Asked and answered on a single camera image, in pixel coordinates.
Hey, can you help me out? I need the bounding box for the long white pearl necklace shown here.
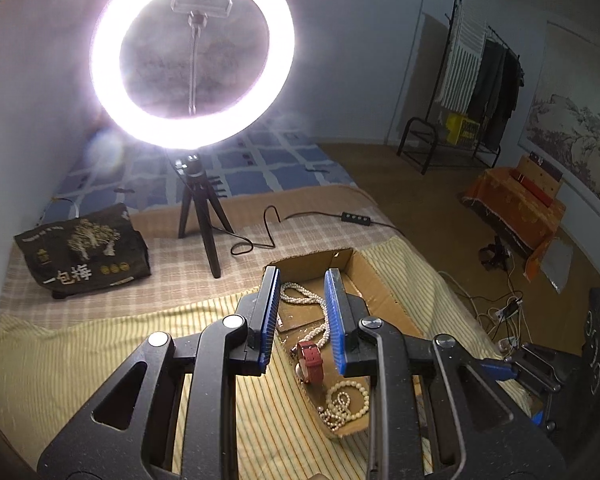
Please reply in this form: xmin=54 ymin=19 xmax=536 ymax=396
xmin=275 ymin=282 xmax=333 ymax=348

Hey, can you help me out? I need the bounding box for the yellow striped cloth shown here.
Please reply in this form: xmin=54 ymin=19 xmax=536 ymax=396
xmin=0 ymin=236 xmax=531 ymax=480

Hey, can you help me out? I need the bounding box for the pinkish pearl strand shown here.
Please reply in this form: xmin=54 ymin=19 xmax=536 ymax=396
xmin=317 ymin=389 xmax=351 ymax=432

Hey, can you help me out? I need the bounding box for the plaid beige bed sheet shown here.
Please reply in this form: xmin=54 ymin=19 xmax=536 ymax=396
xmin=0 ymin=185 xmax=397 ymax=328

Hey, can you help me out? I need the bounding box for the red strap wrist watch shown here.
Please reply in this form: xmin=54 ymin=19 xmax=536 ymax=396
xmin=294 ymin=341 xmax=324 ymax=386

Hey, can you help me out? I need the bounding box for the black mini tripod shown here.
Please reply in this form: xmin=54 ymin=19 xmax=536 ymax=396
xmin=175 ymin=153 xmax=234 ymax=278

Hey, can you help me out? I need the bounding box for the black printed snack bag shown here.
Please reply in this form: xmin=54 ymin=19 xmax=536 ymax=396
xmin=15 ymin=204 xmax=151 ymax=299

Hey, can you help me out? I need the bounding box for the white ring light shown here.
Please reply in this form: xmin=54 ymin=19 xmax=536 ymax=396
xmin=90 ymin=0 xmax=296 ymax=151

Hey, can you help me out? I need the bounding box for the landscape painting scroll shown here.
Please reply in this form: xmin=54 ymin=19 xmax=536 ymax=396
xmin=524 ymin=23 xmax=600 ymax=201

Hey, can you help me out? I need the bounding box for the black clothes rack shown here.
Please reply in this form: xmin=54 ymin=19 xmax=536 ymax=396
xmin=396 ymin=0 xmax=524 ymax=174

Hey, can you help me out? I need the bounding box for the cream bead bracelet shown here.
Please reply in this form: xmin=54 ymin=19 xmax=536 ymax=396
xmin=324 ymin=379 xmax=372 ymax=424

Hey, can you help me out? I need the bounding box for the phone holder clip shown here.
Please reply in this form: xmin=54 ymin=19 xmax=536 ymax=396
xmin=170 ymin=0 xmax=234 ymax=116

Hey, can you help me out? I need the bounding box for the black power cable with switch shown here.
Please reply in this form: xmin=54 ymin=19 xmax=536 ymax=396
xmin=228 ymin=204 xmax=406 ymax=257

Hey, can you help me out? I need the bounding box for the blue checkered bedspread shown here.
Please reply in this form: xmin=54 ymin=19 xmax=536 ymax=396
xmin=38 ymin=127 xmax=354 ymax=223

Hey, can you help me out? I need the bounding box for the open cardboard box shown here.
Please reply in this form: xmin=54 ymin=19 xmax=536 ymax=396
xmin=270 ymin=248 xmax=422 ymax=439

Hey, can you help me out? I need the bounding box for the yellow box on rack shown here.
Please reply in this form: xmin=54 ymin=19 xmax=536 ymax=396
xmin=445 ymin=113 xmax=480 ymax=148

